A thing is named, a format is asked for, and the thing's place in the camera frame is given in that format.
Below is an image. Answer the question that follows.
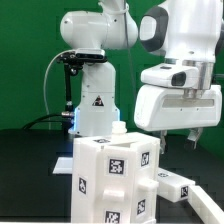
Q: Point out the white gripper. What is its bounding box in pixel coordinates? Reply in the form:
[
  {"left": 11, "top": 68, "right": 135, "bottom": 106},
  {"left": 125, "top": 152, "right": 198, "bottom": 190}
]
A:
[{"left": 134, "top": 85, "right": 222, "bottom": 154}]

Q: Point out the white cabinet door panel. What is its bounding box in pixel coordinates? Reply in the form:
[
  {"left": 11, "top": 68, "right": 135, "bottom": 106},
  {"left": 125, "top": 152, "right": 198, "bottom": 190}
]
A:
[{"left": 133, "top": 135, "right": 160, "bottom": 224}]

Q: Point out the white cabinet block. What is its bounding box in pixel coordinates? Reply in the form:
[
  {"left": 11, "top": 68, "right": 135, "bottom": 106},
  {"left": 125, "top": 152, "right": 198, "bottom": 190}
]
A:
[{"left": 157, "top": 168, "right": 195, "bottom": 203}]

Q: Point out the white door panel front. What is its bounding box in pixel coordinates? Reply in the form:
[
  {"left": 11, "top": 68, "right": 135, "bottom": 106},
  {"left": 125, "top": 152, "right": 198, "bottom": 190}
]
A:
[{"left": 94, "top": 144, "right": 136, "bottom": 224}]

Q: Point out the white cabinet box body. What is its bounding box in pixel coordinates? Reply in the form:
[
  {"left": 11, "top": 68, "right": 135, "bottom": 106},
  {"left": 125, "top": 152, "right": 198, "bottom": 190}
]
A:
[{"left": 71, "top": 122, "right": 160, "bottom": 224}]

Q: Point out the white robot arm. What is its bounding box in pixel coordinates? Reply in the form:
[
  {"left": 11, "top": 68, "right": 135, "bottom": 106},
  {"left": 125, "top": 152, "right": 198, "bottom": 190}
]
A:
[{"left": 60, "top": 0, "right": 224, "bottom": 143}]

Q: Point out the white bar piece right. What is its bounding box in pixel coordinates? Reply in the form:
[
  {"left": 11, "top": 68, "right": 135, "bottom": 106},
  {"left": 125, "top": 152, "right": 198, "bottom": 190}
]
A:
[{"left": 188, "top": 186, "right": 224, "bottom": 224}]

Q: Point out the white marker sheet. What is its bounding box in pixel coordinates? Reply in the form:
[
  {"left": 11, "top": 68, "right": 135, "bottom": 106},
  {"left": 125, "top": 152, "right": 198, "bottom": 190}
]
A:
[{"left": 53, "top": 157, "right": 73, "bottom": 174}]

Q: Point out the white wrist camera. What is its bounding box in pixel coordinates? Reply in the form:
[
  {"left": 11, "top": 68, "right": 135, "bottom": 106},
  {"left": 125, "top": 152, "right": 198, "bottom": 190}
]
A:
[{"left": 141, "top": 63, "right": 199, "bottom": 89}]

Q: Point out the black camera on stand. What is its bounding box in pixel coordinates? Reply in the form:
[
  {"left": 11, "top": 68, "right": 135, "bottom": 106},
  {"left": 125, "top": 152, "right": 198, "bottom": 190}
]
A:
[{"left": 57, "top": 49, "right": 107, "bottom": 135}]

